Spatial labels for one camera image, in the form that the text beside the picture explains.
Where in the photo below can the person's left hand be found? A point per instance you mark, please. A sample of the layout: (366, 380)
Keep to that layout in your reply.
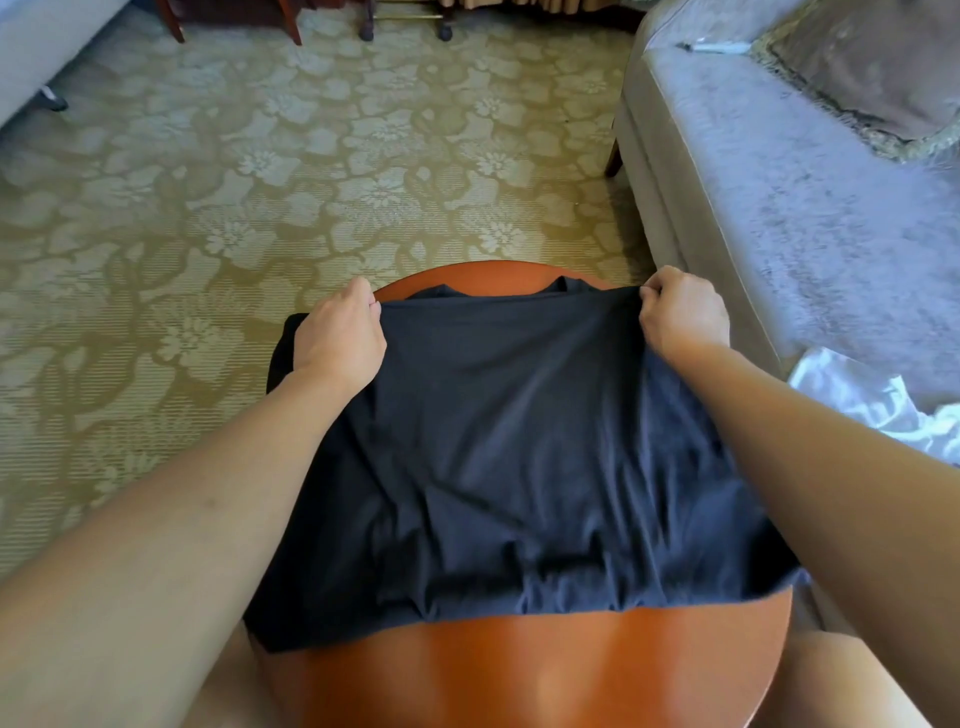
(338, 342)

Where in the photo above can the round wooden table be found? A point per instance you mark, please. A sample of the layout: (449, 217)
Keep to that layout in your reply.
(525, 668)

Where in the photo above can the person's left forearm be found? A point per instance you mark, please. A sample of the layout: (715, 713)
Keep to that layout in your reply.
(150, 570)

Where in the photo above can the grey velvet chaise sofa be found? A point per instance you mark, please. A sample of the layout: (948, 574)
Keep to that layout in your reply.
(780, 195)

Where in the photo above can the white bed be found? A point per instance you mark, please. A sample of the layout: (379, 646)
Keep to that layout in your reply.
(45, 45)

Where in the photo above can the pile of clothes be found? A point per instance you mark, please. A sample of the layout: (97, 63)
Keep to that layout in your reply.
(870, 398)

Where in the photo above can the person's right hand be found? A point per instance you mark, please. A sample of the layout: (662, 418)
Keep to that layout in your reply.
(683, 315)

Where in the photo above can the person's right leg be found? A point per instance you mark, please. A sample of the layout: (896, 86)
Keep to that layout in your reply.
(840, 690)

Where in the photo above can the person's right forearm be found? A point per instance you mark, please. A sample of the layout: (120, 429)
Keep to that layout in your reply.
(840, 480)

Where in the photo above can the black valet stand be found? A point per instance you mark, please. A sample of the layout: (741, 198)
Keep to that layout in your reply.
(405, 18)

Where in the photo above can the brown fringed cushion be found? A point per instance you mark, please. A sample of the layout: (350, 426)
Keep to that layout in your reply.
(885, 60)

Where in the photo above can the beige curtain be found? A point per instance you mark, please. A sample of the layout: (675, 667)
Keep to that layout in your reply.
(555, 5)

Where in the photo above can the dark navy T-shirt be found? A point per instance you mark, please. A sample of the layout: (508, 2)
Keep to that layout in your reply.
(510, 465)

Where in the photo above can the dark wooden nightstand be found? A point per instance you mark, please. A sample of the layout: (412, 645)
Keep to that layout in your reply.
(288, 18)

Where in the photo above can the small white flat object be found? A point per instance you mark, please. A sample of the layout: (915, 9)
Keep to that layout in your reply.
(716, 47)

